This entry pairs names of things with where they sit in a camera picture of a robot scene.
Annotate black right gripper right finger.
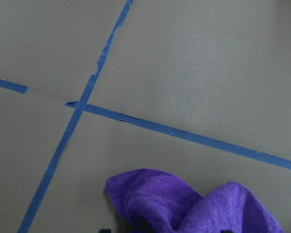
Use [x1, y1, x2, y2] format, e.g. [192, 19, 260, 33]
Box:
[220, 230, 232, 233]

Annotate purple microfibre cloth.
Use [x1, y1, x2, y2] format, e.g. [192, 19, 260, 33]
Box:
[105, 168, 282, 233]

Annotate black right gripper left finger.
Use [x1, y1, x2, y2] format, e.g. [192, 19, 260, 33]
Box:
[98, 229, 111, 233]

